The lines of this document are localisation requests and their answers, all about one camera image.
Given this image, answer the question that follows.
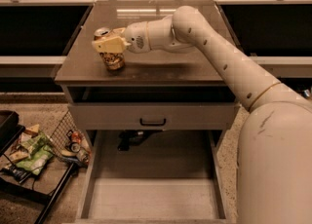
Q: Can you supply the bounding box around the black wire basket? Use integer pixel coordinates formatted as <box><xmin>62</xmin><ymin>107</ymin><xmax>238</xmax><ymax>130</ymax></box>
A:
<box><xmin>50</xmin><ymin>111</ymin><xmax>91</xmax><ymax>168</ymax></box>

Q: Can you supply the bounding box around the open lower grey drawer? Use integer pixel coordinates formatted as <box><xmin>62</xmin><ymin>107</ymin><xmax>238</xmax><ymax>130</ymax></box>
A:
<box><xmin>76</xmin><ymin>131</ymin><xmax>229</xmax><ymax>224</ymax></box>

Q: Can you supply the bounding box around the red soda can in basket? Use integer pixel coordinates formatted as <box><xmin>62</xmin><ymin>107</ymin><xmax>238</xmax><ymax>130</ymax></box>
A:
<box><xmin>71</xmin><ymin>131</ymin><xmax>82</xmax><ymax>144</ymax></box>

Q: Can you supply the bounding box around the dark blue snack bag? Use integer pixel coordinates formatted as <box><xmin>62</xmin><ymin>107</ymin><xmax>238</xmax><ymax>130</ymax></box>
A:
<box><xmin>0</xmin><ymin>165</ymin><xmax>31</xmax><ymax>183</ymax></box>

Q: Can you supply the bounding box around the black cart frame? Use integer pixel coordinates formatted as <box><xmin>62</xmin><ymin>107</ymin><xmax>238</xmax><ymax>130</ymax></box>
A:
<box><xmin>0</xmin><ymin>113</ymin><xmax>79</xmax><ymax>224</ymax></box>

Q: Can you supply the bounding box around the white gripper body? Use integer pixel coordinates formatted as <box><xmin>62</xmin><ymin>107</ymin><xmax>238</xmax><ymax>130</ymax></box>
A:
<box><xmin>124</xmin><ymin>16</ymin><xmax>176</xmax><ymax>54</ymax></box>

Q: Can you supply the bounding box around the grey drawer cabinet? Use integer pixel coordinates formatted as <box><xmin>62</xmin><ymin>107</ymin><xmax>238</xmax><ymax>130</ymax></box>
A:
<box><xmin>56</xmin><ymin>4</ymin><xmax>239</xmax><ymax>224</ymax></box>

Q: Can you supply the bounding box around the closed drawer with black handle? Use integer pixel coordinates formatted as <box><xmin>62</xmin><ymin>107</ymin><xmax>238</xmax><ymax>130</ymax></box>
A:
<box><xmin>68</xmin><ymin>103</ymin><xmax>239</xmax><ymax>131</ymax></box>

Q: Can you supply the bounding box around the green snack bag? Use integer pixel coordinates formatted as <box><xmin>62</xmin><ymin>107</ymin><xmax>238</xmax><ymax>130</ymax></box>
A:
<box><xmin>16</xmin><ymin>131</ymin><xmax>53</xmax><ymax>175</ymax></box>

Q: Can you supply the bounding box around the orange soda can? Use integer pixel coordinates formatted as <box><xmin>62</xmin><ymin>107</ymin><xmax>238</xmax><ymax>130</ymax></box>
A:
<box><xmin>93</xmin><ymin>27</ymin><xmax>125</xmax><ymax>71</ymax></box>

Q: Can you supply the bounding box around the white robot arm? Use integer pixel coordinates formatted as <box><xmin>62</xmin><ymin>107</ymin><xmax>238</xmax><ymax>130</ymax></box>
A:
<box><xmin>92</xmin><ymin>6</ymin><xmax>312</xmax><ymax>224</ymax></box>

